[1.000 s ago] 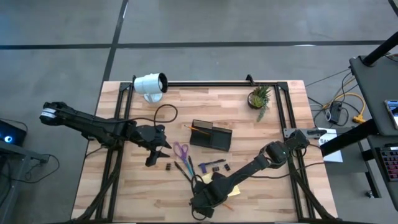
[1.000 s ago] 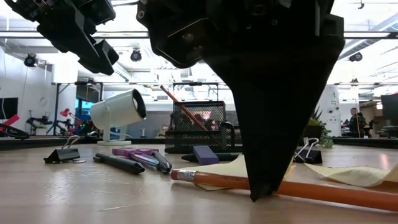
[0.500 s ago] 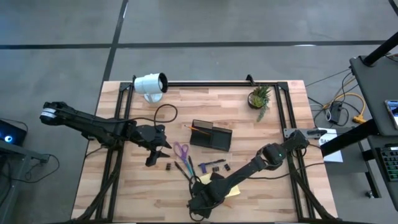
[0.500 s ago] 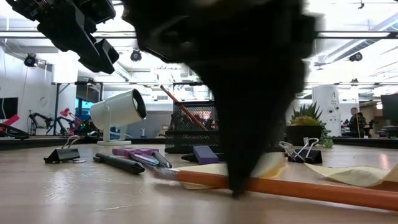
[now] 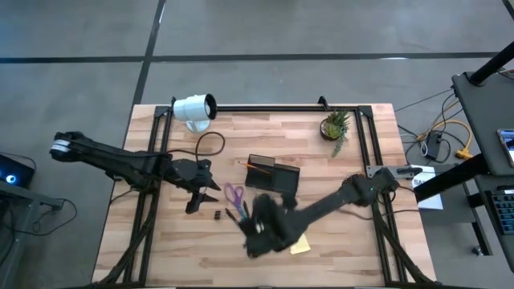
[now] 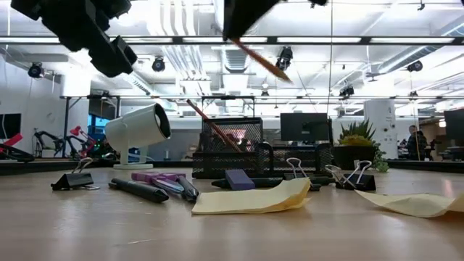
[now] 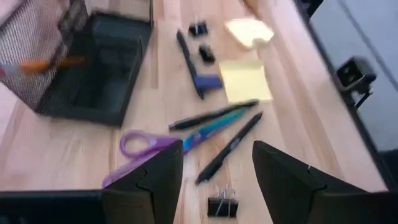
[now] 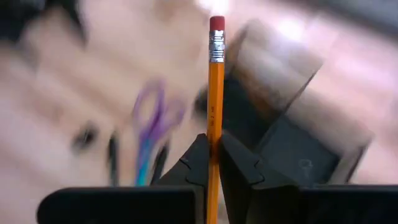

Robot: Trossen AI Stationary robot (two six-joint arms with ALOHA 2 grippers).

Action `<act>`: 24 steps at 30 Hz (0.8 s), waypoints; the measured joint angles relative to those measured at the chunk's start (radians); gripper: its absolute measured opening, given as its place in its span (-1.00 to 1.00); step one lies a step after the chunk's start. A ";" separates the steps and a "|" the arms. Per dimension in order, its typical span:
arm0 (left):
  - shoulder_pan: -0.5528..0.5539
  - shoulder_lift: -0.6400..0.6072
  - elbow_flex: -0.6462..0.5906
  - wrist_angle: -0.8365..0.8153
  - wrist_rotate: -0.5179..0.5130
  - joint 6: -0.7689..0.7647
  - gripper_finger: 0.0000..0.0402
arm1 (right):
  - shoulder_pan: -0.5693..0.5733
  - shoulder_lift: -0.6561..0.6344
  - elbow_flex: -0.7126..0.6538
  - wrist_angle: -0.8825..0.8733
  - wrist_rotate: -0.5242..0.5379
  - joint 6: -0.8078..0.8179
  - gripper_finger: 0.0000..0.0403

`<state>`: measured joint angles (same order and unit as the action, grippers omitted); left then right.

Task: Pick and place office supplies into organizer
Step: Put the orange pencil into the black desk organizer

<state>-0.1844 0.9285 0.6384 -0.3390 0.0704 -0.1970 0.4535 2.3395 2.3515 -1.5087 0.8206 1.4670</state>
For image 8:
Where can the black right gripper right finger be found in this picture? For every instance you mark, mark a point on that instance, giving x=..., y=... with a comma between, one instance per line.
x=239, y=168

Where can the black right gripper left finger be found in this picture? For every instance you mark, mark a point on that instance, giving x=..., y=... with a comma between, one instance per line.
x=196, y=168

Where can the purple scissors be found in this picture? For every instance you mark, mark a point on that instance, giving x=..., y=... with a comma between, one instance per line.
x=152, y=130

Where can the orange pencil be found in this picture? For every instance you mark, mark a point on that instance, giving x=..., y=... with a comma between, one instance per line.
x=215, y=93

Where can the black scale pen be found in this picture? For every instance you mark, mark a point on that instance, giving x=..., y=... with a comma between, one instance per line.
x=113, y=158

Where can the black binder clip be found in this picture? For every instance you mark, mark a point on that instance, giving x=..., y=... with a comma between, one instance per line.
x=85, y=137

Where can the black mesh desk organizer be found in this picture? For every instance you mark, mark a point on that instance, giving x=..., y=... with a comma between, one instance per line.
x=280, y=149

